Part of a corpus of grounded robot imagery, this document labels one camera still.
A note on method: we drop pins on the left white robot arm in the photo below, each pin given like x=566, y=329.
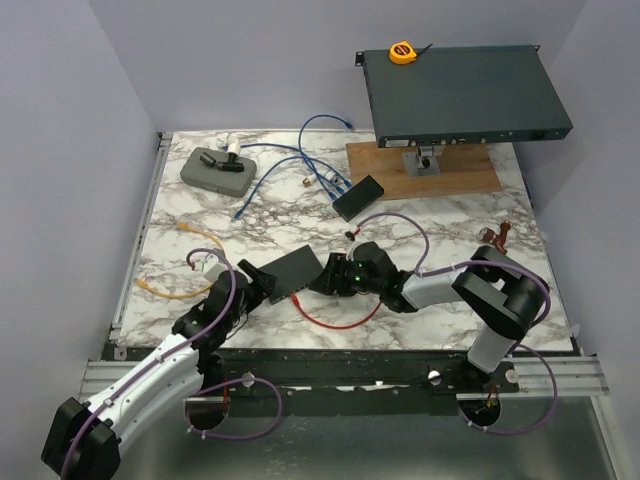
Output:
x=87, y=439

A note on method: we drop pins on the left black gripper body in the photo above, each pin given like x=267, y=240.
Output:
x=254, y=296

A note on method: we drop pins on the yellow tape measure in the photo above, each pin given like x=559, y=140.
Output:
x=403, y=53

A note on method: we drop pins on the red-brown handle tool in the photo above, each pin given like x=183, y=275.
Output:
x=496, y=239

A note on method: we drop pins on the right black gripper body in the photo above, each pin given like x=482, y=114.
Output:
x=350, y=279

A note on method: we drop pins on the wooden board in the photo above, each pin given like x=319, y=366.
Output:
x=465, y=169

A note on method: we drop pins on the grey metal stand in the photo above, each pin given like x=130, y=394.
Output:
x=423, y=162

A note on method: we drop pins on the grey case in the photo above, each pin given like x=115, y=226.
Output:
x=194, y=173

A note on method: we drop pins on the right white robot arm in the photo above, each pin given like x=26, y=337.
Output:
x=507, y=297

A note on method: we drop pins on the dark green rack unit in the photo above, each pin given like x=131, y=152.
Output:
x=463, y=95

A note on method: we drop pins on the black TP-Link network switch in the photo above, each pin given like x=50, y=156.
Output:
x=293, y=272

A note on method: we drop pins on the black T-shaped fitting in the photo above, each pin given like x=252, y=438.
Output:
x=230, y=164

